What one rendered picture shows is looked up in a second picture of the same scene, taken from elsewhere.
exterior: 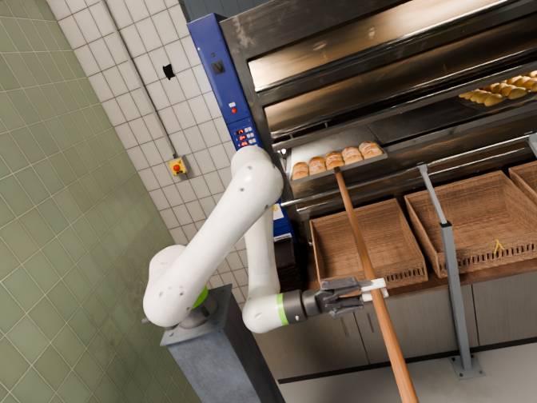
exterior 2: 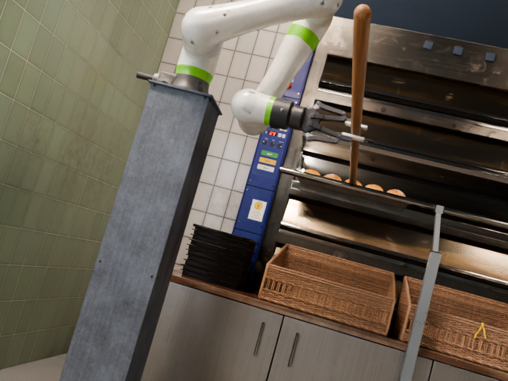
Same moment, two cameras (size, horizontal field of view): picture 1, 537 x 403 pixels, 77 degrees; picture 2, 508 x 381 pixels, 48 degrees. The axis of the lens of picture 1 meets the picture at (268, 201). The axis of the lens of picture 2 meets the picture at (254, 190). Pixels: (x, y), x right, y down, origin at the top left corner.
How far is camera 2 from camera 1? 148 cm
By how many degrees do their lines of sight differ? 29
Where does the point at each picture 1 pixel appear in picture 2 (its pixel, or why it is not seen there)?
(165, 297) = (212, 9)
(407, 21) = (485, 105)
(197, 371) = (152, 129)
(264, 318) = (255, 97)
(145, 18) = not seen: outside the picture
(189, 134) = (230, 84)
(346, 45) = (422, 93)
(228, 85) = not seen: hidden behind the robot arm
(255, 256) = (271, 75)
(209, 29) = not seen: hidden behind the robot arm
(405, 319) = (336, 371)
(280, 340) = (174, 315)
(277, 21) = (374, 41)
